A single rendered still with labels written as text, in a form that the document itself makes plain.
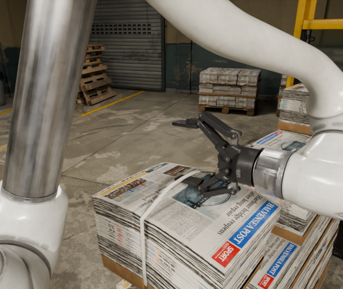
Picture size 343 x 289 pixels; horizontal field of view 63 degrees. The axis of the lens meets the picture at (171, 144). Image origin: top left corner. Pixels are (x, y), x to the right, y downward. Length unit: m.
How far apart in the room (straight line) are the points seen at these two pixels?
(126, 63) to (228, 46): 8.28
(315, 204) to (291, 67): 0.22
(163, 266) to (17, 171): 0.35
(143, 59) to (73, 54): 7.89
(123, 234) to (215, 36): 0.52
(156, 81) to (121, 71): 1.17
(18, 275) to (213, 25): 0.43
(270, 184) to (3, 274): 0.43
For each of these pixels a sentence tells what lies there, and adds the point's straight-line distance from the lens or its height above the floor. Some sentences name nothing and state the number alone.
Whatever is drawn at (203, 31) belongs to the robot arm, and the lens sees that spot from 0.36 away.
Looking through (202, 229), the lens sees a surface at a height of 1.19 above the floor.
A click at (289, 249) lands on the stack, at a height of 0.83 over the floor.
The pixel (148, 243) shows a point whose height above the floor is 1.13.
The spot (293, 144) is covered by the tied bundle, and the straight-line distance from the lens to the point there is 1.51.
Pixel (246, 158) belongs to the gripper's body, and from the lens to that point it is 0.56.
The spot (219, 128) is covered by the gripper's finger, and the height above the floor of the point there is 1.39.
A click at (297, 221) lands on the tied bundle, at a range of 1.16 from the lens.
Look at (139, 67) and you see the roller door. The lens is 8.45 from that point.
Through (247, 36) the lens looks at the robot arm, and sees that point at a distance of 0.39.
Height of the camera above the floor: 1.57
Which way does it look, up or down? 22 degrees down
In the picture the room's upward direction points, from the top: straight up
